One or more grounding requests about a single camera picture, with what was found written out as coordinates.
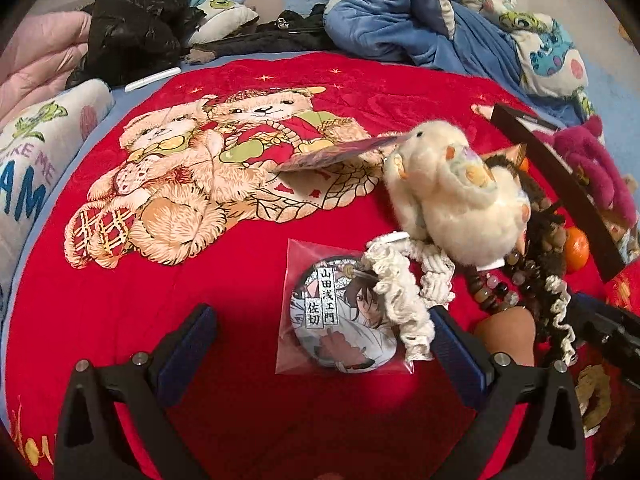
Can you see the blue cartoon print blanket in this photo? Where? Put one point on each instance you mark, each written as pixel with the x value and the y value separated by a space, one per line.
pixel 400 20

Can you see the pink quilt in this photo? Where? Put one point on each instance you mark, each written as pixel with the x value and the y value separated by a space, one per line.
pixel 35 60

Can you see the white stick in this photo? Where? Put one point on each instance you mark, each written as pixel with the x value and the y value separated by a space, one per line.
pixel 152 79

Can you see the dark clothes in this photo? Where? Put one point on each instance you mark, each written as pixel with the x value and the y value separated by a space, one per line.
pixel 280 40

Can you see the white printed pillow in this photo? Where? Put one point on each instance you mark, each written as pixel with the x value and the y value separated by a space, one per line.
pixel 40 160

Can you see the magenta plush bear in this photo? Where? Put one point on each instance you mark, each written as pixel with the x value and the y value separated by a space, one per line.
pixel 590 155

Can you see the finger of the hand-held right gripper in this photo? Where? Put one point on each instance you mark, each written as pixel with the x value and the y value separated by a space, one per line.
pixel 602 320

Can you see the cream lace scrunchie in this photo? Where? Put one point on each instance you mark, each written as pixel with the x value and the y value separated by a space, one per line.
pixel 400 280
pixel 562 320

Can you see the orange tangerine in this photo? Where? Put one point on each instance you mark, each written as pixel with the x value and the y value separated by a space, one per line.
pixel 577 250
pixel 522 164

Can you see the dark brown furry plush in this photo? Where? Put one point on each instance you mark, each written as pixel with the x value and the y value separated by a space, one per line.
pixel 542 240

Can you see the pink paper tag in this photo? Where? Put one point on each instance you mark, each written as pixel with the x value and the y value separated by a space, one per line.
pixel 325 157

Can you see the white plush chick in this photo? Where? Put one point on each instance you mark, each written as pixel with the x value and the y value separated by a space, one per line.
pixel 450 210

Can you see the black puffy jacket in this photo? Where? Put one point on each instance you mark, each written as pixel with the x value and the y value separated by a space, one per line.
pixel 130 25

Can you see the small cartoon print pillow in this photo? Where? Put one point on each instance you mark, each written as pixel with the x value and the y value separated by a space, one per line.
pixel 225 15

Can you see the red teddy bear blanket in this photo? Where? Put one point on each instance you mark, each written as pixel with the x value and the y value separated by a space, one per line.
pixel 300 410

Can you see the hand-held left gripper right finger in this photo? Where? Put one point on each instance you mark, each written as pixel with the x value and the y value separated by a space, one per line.
pixel 457 355

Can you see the brown rounded object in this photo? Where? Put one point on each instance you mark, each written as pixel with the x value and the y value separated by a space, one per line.
pixel 505 335

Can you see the black storage box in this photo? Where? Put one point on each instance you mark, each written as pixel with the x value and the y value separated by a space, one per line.
pixel 600 247

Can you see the round badge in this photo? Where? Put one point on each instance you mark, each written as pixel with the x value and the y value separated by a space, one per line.
pixel 340 320

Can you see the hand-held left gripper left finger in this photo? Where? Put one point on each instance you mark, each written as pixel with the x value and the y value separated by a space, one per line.
pixel 187 355

